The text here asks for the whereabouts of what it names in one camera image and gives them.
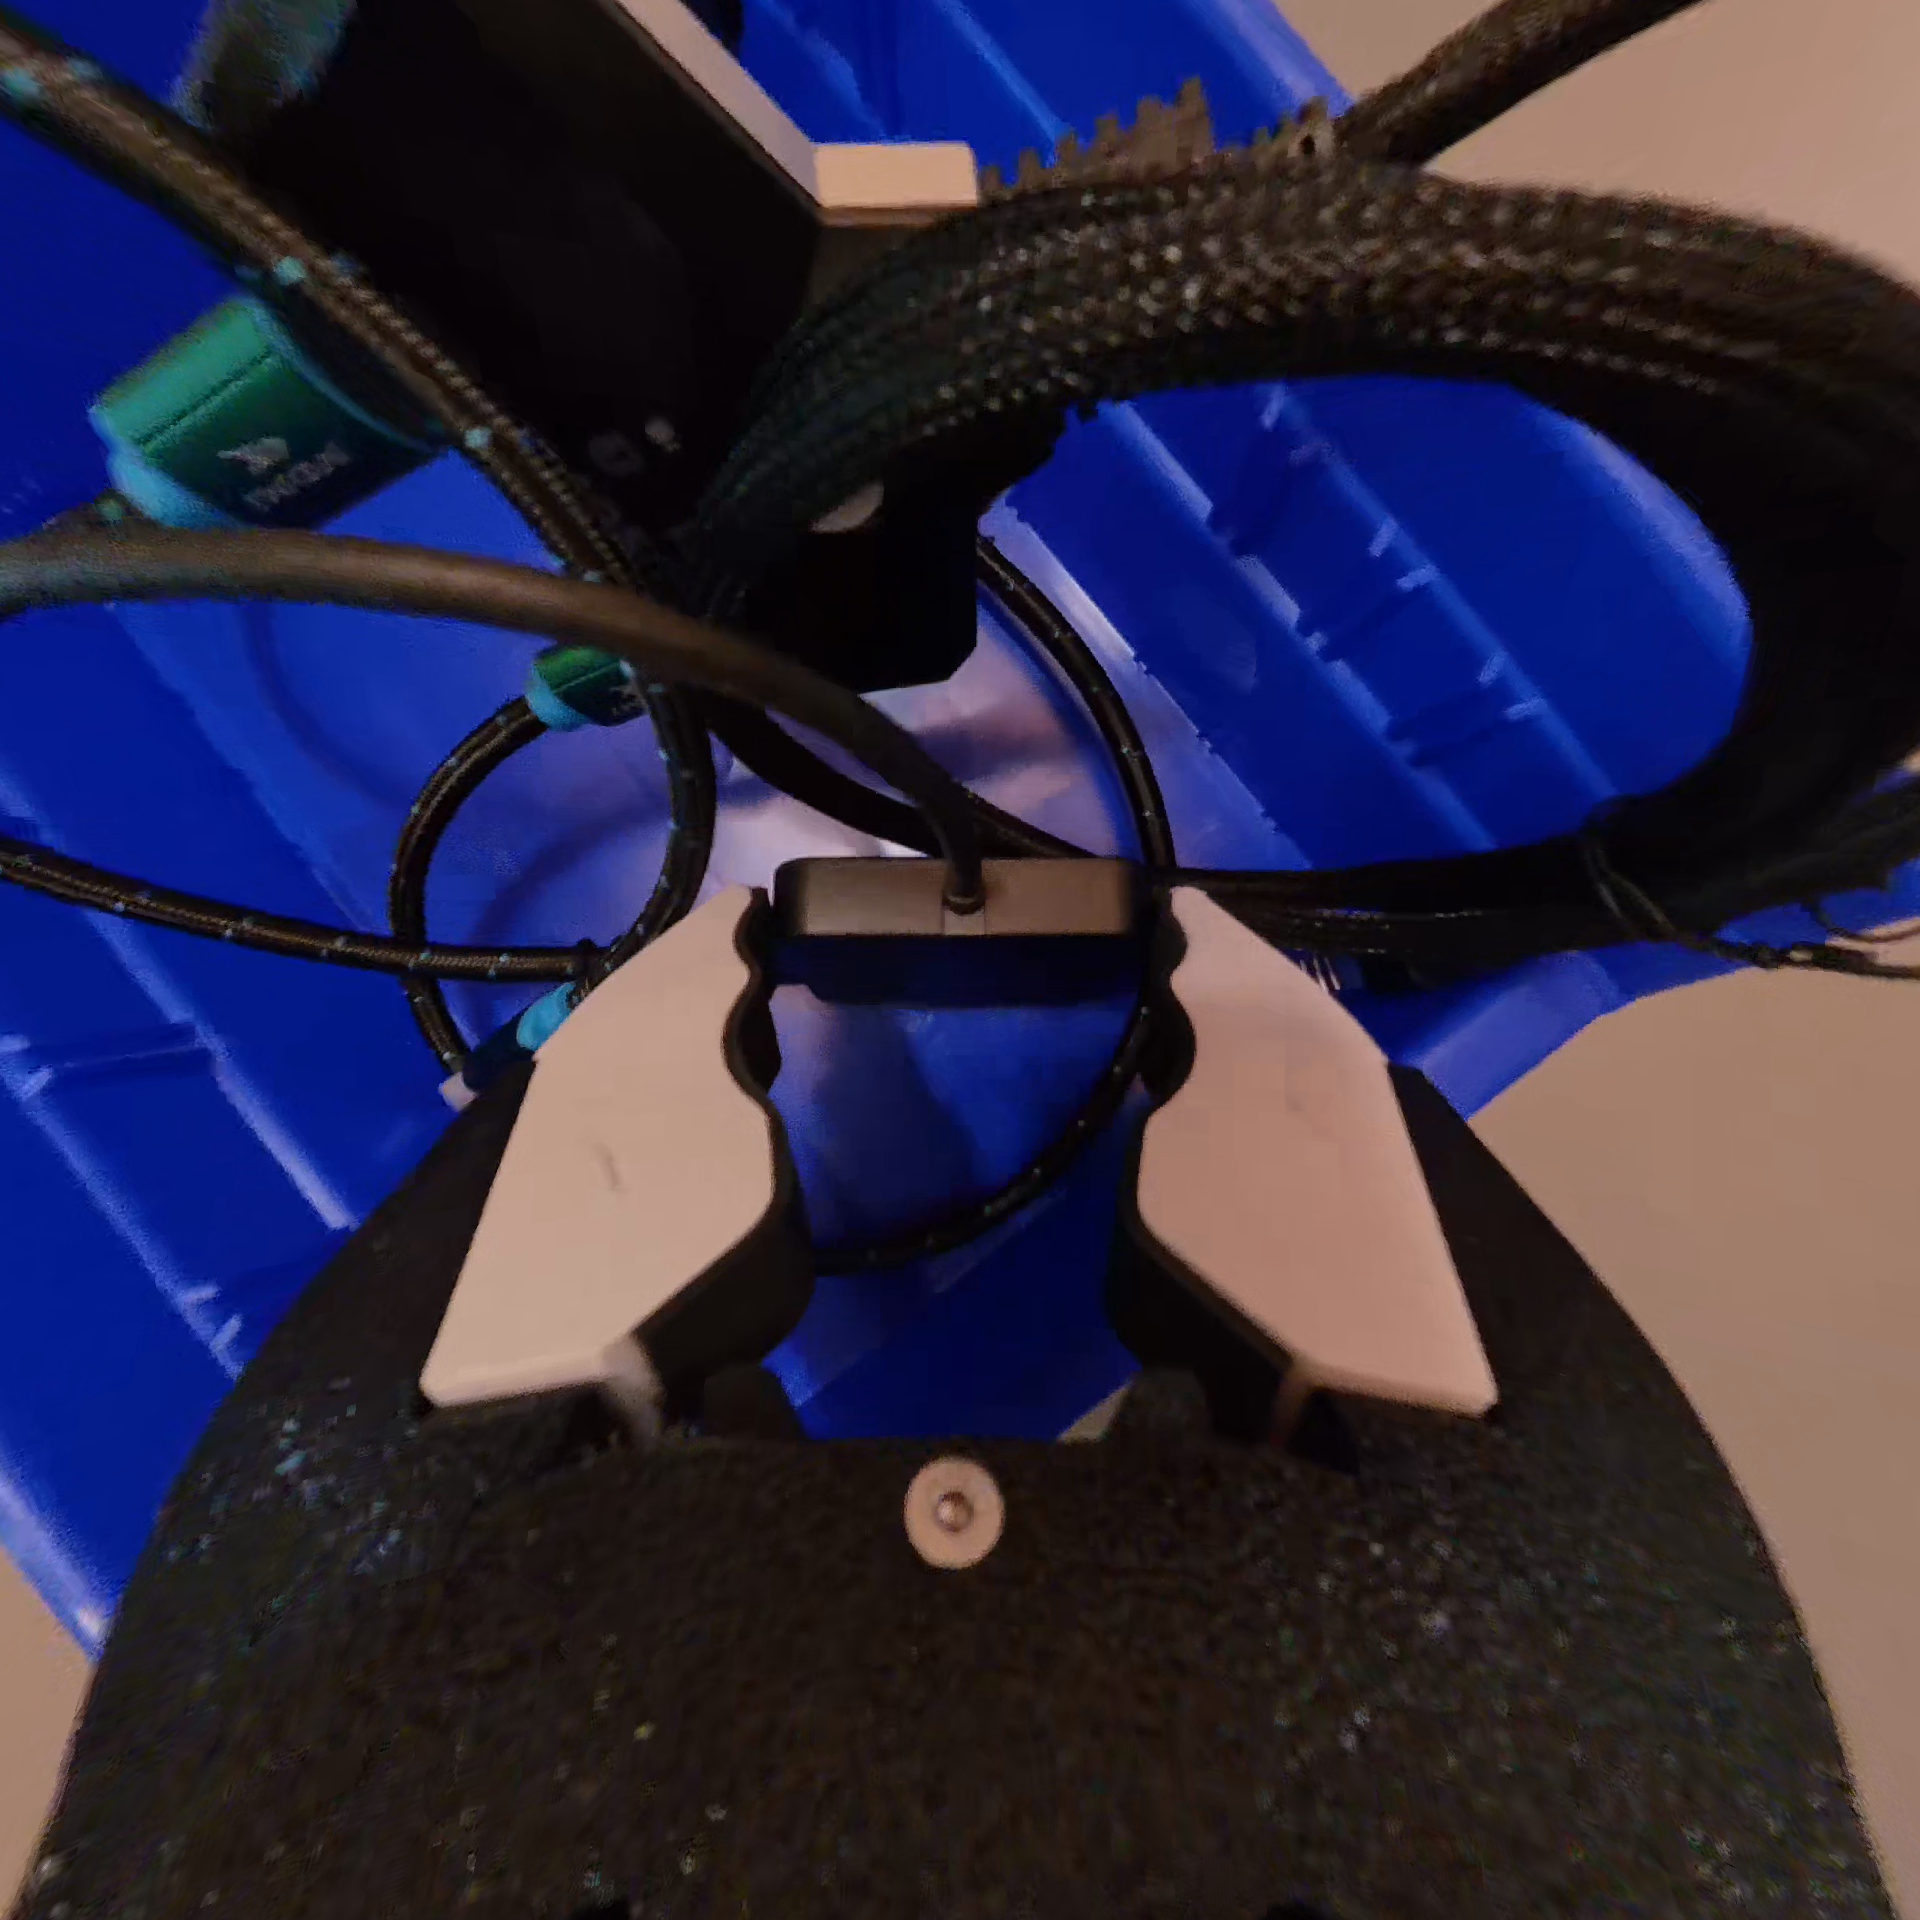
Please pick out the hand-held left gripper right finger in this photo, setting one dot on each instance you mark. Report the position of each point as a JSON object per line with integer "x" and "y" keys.
{"x": 1303, "y": 1199}

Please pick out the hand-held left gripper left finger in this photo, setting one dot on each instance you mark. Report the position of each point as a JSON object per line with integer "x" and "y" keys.
{"x": 600, "y": 1199}

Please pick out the blue plastic bin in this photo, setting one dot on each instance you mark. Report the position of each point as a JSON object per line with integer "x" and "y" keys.
{"x": 1351, "y": 598}

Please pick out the black square adapter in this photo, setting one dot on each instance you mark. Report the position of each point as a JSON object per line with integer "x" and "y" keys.
{"x": 869, "y": 895}

